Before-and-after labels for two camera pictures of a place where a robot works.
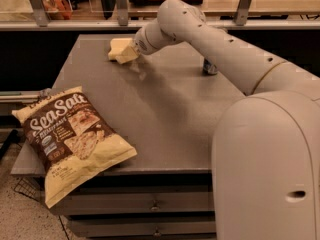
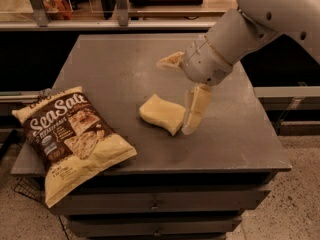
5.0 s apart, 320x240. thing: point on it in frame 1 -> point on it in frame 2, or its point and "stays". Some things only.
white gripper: (141, 44) -> (204, 63)
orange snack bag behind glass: (57, 6) stays
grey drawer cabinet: (169, 110) stays
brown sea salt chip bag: (70, 142) stays
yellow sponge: (122, 50) -> (167, 114)
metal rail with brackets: (40, 16) stays
